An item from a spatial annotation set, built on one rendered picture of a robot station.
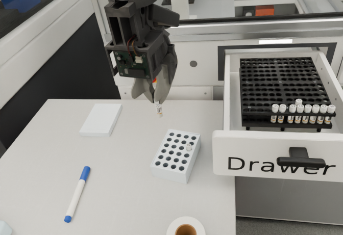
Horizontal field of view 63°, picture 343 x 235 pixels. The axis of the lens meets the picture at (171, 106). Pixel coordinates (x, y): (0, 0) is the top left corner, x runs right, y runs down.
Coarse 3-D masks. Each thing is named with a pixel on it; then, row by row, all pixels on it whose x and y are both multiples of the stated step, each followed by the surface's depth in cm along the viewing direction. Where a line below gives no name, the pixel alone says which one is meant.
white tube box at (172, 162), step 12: (168, 132) 71; (180, 132) 70; (168, 144) 68; (180, 144) 67; (192, 144) 68; (156, 156) 65; (168, 156) 65; (180, 156) 64; (192, 156) 64; (156, 168) 62; (168, 168) 62; (180, 168) 62; (180, 180) 62
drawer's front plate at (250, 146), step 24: (216, 144) 51; (240, 144) 50; (264, 144) 49; (288, 144) 48; (312, 144) 47; (336, 144) 46; (216, 168) 55; (264, 168) 53; (288, 168) 52; (336, 168) 50
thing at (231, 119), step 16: (272, 64) 77; (320, 64) 72; (224, 80) 72; (336, 80) 63; (224, 96) 63; (336, 96) 61; (224, 112) 59; (240, 112) 67; (336, 112) 61; (224, 128) 55; (240, 128) 63; (256, 128) 62; (272, 128) 62; (288, 128) 61; (304, 128) 61; (336, 128) 60
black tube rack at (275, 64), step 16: (240, 64) 72; (256, 64) 71; (288, 64) 69; (304, 64) 68; (240, 80) 71; (256, 80) 71; (272, 80) 65; (288, 80) 64; (304, 80) 69; (320, 80) 63; (240, 96) 66; (256, 96) 61; (272, 96) 60; (288, 96) 60; (304, 96) 59; (320, 96) 59; (320, 128) 59
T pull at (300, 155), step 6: (294, 150) 47; (300, 150) 47; (306, 150) 47; (294, 156) 46; (300, 156) 46; (306, 156) 46; (282, 162) 46; (288, 162) 45; (294, 162) 45; (300, 162) 45; (306, 162) 45; (312, 162) 45; (318, 162) 45; (324, 162) 45
